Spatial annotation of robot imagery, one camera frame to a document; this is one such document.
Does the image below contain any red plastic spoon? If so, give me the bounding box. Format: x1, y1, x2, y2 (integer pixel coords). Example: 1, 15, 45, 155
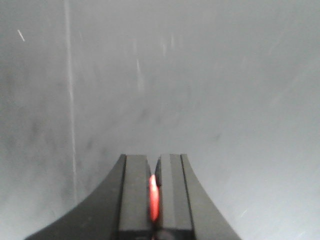
149, 174, 160, 223

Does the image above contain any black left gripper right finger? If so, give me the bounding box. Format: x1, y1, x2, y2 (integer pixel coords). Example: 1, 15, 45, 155
154, 154, 240, 240

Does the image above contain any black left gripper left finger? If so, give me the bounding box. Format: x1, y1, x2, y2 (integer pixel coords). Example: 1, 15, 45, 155
27, 154, 152, 240

